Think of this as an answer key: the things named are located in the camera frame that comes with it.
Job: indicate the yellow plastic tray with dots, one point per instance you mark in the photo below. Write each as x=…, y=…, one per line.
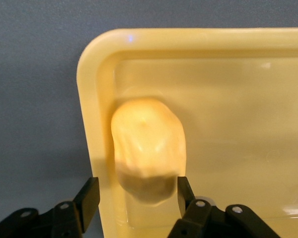
x=238, y=124

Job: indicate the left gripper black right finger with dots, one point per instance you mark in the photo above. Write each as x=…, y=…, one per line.
x=201, y=218

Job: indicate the yellow potato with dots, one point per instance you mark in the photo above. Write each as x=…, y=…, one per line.
x=149, y=148

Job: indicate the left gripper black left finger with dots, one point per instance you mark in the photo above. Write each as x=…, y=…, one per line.
x=84, y=203

